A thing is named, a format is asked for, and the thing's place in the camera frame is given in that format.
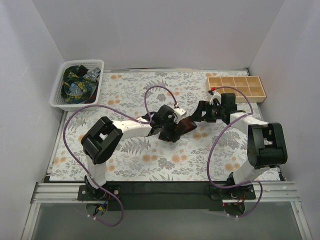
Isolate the dark red patterned tie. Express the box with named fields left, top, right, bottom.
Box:
left=158, top=117, right=197, bottom=143

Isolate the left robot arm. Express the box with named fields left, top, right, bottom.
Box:
left=81, top=105, right=187, bottom=200

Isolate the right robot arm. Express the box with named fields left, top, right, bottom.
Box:
left=190, top=91, right=288, bottom=199

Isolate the floral table mat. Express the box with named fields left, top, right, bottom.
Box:
left=48, top=70, right=280, bottom=182

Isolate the wooden compartment box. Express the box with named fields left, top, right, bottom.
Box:
left=206, top=76, right=266, bottom=103

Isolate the silver blue patterned tie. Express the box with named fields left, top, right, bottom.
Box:
left=83, top=68, right=101, bottom=102

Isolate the white plastic basket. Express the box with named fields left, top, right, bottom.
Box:
left=50, top=59, right=104, bottom=112

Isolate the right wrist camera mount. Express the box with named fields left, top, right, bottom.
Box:
left=208, top=87, right=221, bottom=106

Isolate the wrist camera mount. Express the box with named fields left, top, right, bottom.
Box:
left=173, top=107, right=187, bottom=124
left=208, top=87, right=221, bottom=106

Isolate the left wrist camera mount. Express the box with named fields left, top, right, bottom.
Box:
left=173, top=107, right=187, bottom=124

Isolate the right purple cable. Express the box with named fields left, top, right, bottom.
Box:
left=206, top=86, right=263, bottom=218

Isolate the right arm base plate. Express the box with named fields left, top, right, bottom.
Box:
left=204, top=184, right=256, bottom=201

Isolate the aluminium frame rail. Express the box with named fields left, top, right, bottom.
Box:
left=21, top=181, right=312, bottom=240

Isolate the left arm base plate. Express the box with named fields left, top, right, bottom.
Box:
left=76, top=183, right=122, bottom=201

